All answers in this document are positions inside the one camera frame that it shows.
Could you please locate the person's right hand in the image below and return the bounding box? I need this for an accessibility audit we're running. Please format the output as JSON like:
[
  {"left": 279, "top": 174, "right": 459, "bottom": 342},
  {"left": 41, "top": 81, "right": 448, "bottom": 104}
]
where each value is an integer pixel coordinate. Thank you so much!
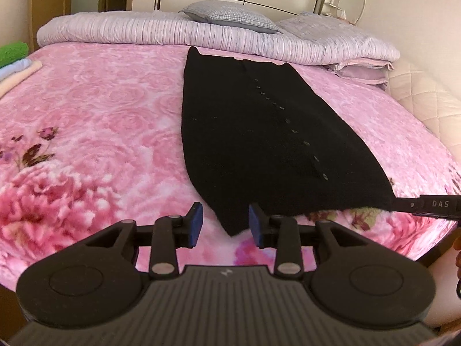
[{"left": 454, "top": 238, "right": 461, "bottom": 296}]

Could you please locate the folded light blue cloth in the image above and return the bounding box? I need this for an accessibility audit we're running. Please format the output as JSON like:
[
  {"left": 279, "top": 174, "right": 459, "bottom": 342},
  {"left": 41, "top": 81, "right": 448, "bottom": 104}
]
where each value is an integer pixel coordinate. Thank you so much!
[{"left": 0, "top": 59, "right": 33, "bottom": 80}]

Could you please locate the pink floral blanket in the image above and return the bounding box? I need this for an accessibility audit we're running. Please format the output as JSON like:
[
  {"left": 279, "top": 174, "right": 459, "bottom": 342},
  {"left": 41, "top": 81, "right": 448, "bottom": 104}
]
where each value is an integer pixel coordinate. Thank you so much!
[{"left": 0, "top": 40, "right": 461, "bottom": 289}]

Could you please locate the white quilted headboard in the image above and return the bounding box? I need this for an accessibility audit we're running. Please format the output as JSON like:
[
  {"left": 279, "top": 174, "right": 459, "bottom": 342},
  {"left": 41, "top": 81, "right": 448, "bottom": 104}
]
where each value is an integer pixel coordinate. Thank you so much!
[{"left": 387, "top": 57, "right": 461, "bottom": 142}]

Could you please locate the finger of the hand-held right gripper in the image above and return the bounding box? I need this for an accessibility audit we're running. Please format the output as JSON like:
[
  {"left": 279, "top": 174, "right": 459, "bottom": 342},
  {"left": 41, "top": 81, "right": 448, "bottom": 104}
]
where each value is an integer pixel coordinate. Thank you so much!
[{"left": 392, "top": 195, "right": 423, "bottom": 215}]

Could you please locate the black button cardigan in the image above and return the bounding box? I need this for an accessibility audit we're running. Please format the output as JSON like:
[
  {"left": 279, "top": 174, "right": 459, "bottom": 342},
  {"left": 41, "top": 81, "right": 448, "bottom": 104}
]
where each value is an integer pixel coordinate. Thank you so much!
[{"left": 181, "top": 46, "right": 397, "bottom": 238}]

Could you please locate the lilac striped duvet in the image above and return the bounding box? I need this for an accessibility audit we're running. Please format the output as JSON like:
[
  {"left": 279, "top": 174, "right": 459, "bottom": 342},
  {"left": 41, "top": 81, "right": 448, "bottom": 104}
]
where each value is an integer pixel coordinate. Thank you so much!
[{"left": 36, "top": 9, "right": 401, "bottom": 66}]

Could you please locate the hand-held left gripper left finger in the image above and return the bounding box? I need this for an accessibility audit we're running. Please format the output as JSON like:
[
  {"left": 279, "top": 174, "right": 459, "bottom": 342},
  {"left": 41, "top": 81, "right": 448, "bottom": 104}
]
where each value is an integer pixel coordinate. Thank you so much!
[{"left": 84, "top": 202, "right": 204, "bottom": 280}]

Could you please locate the wooden door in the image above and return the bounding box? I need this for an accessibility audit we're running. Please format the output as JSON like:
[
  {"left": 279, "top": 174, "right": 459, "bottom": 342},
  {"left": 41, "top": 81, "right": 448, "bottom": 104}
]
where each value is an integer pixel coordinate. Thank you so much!
[{"left": 28, "top": 0, "right": 75, "bottom": 52}]

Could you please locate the folded cream cloth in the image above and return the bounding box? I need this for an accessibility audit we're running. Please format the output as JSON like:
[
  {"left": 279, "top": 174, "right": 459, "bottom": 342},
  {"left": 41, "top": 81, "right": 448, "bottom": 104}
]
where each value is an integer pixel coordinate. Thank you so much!
[{"left": 0, "top": 61, "right": 43, "bottom": 99}]

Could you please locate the folded green towel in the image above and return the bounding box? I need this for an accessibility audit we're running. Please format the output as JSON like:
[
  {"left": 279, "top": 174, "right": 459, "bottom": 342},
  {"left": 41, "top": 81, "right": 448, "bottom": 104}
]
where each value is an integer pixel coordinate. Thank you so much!
[{"left": 0, "top": 42, "right": 30, "bottom": 69}]

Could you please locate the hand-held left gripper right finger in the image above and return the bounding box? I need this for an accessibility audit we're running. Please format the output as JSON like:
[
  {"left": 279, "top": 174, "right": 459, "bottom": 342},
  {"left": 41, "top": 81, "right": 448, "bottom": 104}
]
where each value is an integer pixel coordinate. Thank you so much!
[{"left": 249, "top": 202, "right": 355, "bottom": 279}]

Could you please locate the white vanity shelf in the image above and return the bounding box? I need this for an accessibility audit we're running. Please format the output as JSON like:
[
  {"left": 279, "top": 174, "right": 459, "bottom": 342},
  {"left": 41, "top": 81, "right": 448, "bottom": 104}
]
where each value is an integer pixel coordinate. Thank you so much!
[{"left": 319, "top": 0, "right": 348, "bottom": 18}]

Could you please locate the round mirror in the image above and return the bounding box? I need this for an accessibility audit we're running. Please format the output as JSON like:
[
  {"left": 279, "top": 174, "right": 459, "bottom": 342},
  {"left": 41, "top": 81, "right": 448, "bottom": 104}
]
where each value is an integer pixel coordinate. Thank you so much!
[{"left": 338, "top": 0, "right": 366, "bottom": 27}]

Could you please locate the grey pillow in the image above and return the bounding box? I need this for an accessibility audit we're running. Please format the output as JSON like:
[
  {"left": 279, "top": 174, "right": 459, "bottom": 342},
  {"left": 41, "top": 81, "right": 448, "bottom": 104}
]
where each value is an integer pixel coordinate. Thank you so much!
[{"left": 179, "top": 1, "right": 284, "bottom": 35}]

